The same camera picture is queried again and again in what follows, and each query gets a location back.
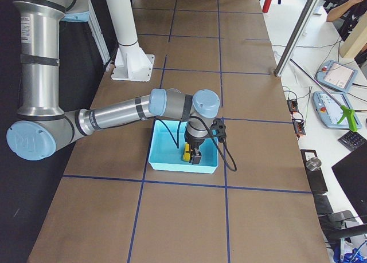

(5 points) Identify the black keyboard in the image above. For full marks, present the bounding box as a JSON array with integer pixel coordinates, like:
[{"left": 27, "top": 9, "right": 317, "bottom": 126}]
[{"left": 338, "top": 131, "right": 366, "bottom": 151}]

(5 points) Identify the white metal bracket plate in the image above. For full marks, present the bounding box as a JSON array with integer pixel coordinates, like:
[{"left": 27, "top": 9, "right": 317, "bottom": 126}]
[{"left": 111, "top": 44, "right": 155, "bottom": 82}]

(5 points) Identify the yellow beetle toy car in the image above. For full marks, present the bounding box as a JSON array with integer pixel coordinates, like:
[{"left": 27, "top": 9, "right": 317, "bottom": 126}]
[{"left": 182, "top": 143, "right": 194, "bottom": 163}]

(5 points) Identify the green handled grabber stick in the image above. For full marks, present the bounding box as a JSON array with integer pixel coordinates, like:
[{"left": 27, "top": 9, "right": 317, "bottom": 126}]
[{"left": 290, "top": 59, "right": 357, "bottom": 132}]

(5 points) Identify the brown paper table cover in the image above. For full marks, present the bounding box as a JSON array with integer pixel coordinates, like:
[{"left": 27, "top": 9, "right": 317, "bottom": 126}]
[{"left": 28, "top": 0, "right": 329, "bottom": 262}]

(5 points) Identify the light blue plastic bin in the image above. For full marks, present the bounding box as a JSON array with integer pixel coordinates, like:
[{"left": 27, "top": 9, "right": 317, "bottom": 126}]
[{"left": 149, "top": 120, "right": 218, "bottom": 174}]

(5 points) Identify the left teach pendant tablet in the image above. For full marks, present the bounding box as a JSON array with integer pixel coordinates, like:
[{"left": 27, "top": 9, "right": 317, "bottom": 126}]
[{"left": 316, "top": 60, "right": 358, "bottom": 93}]

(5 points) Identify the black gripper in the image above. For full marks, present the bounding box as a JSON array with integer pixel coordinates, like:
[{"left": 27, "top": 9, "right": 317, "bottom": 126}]
[{"left": 182, "top": 122, "right": 211, "bottom": 164}]

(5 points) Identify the seated person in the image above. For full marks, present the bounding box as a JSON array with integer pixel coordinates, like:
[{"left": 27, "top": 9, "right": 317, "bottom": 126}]
[{"left": 326, "top": 0, "right": 366, "bottom": 41}]

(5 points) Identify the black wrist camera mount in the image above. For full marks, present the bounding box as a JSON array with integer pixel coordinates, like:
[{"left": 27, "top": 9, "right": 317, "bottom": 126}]
[{"left": 210, "top": 118, "right": 227, "bottom": 143}]

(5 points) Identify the grey aluminium post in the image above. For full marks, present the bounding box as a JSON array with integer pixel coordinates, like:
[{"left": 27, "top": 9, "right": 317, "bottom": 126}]
[{"left": 274, "top": 0, "right": 319, "bottom": 77}]

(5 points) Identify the white camera mast pole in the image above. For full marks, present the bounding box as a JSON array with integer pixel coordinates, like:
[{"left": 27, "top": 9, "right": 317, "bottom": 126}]
[{"left": 106, "top": 0, "right": 138, "bottom": 46}]

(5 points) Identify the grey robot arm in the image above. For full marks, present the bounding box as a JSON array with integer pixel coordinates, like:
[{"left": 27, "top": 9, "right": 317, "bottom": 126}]
[{"left": 6, "top": 0, "right": 220, "bottom": 164}]

